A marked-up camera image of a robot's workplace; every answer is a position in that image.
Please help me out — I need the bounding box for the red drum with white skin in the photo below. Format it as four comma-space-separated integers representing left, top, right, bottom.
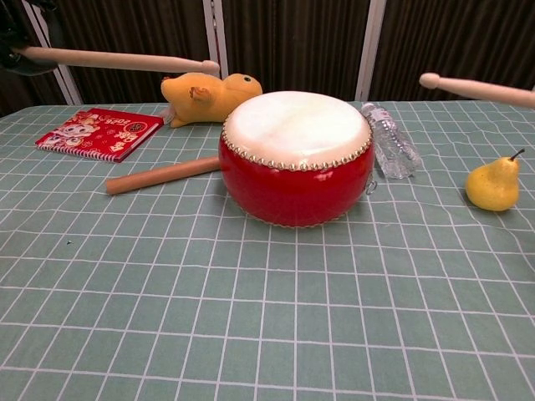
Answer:
218, 90, 374, 229

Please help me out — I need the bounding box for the light wooden drumstick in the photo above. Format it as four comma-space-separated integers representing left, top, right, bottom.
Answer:
419, 72, 535, 105
12, 45, 222, 78

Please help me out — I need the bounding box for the clear plastic water bottle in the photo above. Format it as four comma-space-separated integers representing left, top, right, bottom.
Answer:
360, 102, 422, 180

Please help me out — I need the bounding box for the dark pleated curtain panel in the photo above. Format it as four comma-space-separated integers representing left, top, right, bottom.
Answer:
0, 0, 70, 118
220, 0, 371, 101
41, 0, 212, 105
369, 0, 535, 102

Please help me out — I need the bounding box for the white partition post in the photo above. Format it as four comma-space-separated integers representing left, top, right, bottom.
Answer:
202, 0, 231, 80
354, 0, 388, 102
20, 0, 83, 106

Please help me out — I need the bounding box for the red spiral notebook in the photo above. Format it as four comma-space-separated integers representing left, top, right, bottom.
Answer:
34, 107, 165, 164

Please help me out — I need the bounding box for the yellow pear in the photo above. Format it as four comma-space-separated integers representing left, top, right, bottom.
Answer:
466, 149, 526, 212

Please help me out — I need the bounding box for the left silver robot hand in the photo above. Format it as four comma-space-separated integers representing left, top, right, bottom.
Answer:
0, 0, 64, 77

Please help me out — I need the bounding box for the thick brown wooden rod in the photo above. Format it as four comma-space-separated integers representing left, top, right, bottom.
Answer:
105, 155, 222, 196

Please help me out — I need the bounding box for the yellow plush animal toy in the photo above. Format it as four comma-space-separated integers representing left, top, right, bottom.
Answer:
160, 71, 263, 129

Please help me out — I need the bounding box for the green grid cutting mat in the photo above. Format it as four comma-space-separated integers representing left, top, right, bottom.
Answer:
0, 99, 535, 401

